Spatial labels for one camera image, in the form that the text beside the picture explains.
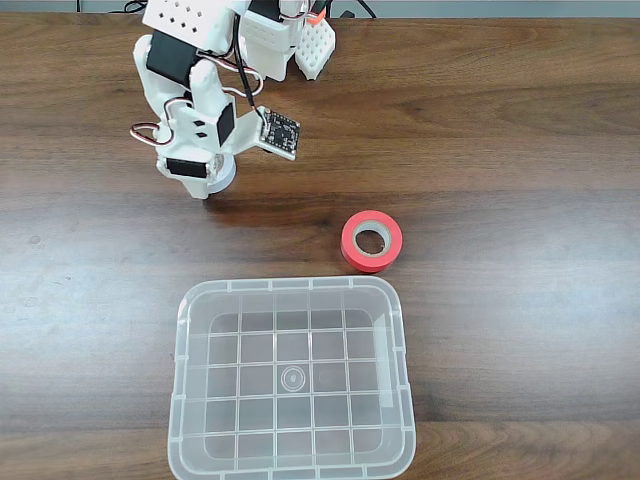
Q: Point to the white tape roll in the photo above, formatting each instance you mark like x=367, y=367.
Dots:
x=226, y=177

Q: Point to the clear plastic storage box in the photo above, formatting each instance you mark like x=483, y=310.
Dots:
x=200, y=350

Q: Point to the red tape roll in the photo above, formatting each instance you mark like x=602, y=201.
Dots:
x=347, y=250

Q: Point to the small orange clip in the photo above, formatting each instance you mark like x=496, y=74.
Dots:
x=314, y=20

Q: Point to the camera board on white bracket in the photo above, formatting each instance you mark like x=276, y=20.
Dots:
x=280, y=132

